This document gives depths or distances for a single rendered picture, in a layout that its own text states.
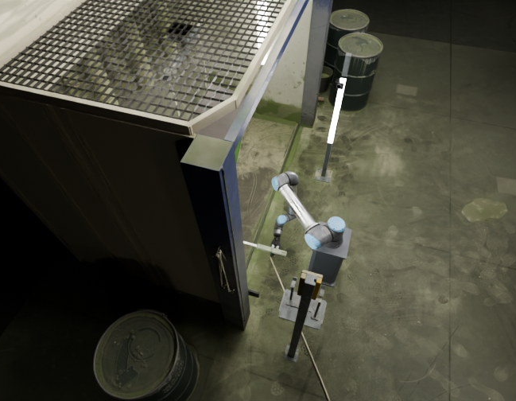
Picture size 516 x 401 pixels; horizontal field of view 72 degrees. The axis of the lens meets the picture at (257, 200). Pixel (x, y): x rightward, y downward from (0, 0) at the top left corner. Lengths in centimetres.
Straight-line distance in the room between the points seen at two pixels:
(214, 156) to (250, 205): 261
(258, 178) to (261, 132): 82
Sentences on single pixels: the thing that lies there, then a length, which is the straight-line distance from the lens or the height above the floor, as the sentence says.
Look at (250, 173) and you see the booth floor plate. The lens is 441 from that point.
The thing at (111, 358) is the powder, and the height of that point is 86.
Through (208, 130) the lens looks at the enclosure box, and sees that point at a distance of 256.
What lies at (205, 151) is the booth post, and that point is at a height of 229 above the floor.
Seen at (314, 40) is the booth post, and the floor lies 126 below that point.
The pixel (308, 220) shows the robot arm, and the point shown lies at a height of 90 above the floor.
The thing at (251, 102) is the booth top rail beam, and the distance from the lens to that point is 178.
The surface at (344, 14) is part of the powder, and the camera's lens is 583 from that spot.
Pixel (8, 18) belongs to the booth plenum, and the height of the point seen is 244.
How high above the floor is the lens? 339
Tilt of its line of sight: 54 degrees down
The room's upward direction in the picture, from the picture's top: 1 degrees counter-clockwise
